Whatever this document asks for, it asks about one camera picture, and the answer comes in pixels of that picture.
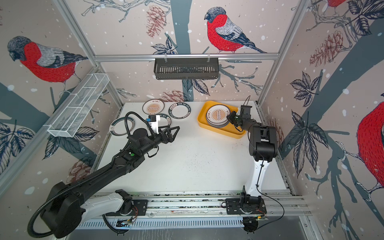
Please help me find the right black cable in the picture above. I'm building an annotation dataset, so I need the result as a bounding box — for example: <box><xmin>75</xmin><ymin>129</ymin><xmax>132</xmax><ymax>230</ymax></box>
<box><xmin>254</xmin><ymin>158</ymin><xmax>285</xmax><ymax>231</ymax></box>

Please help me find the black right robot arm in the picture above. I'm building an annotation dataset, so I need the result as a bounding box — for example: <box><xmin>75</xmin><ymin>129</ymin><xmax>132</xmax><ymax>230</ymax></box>
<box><xmin>227</xmin><ymin>105</ymin><xmax>278</xmax><ymax>214</ymax></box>

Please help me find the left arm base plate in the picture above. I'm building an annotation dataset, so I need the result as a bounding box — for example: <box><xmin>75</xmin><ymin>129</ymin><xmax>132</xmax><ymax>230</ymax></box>
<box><xmin>118</xmin><ymin>200</ymin><xmax>148</xmax><ymax>217</ymax></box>

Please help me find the black cable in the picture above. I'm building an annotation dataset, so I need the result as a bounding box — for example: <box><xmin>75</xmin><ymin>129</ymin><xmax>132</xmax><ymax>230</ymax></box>
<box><xmin>254</xmin><ymin>158</ymin><xmax>285</xmax><ymax>231</ymax></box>
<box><xmin>101</xmin><ymin>214</ymin><xmax>136</xmax><ymax>235</ymax></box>

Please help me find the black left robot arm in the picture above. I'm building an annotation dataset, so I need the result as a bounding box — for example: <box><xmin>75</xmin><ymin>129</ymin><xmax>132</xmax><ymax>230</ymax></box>
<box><xmin>27</xmin><ymin>126</ymin><xmax>180</xmax><ymax>238</ymax></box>

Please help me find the yellow plastic bin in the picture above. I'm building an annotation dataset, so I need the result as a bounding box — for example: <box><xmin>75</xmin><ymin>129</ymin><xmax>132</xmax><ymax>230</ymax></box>
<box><xmin>197</xmin><ymin>101</ymin><xmax>246</xmax><ymax>139</ymax></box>

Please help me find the left black cable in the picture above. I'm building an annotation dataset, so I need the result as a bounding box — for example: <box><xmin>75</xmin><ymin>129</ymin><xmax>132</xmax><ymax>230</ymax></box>
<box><xmin>101</xmin><ymin>214</ymin><xmax>136</xmax><ymax>235</ymax></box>

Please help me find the black hanging wire basket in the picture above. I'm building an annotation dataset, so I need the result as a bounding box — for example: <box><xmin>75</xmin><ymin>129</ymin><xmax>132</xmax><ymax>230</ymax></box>
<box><xmin>154</xmin><ymin>58</ymin><xmax>219</xmax><ymax>80</ymax></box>

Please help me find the horizontal aluminium frame bar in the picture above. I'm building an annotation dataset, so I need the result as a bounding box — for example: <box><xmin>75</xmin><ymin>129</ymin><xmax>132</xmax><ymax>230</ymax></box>
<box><xmin>94</xmin><ymin>53</ymin><xmax>280</xmax><ymax>63</ymax></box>

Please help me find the orange sunburst plate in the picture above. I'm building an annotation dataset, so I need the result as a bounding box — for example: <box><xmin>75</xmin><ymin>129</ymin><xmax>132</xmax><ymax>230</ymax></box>
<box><xmin>142</xmin><ymin>99</ymin><xmax>165</xmax><ymax>115</ymax></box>
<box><xmin>206</xmin><ymin>104</ymin><xmax>230</xmax><ymax>125</ymax></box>

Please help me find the white mesh wire shelf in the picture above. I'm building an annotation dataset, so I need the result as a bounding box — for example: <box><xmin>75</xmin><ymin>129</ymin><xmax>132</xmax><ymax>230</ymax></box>
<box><xmin>48</xmin><ymin>73</ymin><xmax>110</xmax><ymax>138</ymax></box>

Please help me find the green lettered plate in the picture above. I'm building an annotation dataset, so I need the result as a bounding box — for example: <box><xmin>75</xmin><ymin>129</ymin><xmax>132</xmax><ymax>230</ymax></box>
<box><xmin>159</xmin><ymin>114</ymin><xmax>172</xmax><ymax>127</ymax></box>
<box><xmin>168</xmin><ymin>102</ymin><xmax>192</xmax><ymax>120</ymax></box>

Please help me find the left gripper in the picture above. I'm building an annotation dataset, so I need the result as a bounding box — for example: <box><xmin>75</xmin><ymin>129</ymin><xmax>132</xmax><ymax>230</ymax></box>
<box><xmin>140</xmin><ymin>124</ymin><xmax>179</xmax><ymax>156</ymax></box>

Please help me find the green rimmed plate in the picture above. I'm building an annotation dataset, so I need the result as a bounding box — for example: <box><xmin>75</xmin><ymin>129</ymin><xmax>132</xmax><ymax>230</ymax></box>
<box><xmin>109</xmin><ymin>117</ymin><xmax>136</xmax><ymax>137</ymax></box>

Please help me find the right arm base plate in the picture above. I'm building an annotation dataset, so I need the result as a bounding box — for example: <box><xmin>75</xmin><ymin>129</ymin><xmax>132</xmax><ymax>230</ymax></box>
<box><xmin>225</xmin><ymin>198</ymin><xmax>267</xmax><ymax>215</ymax></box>

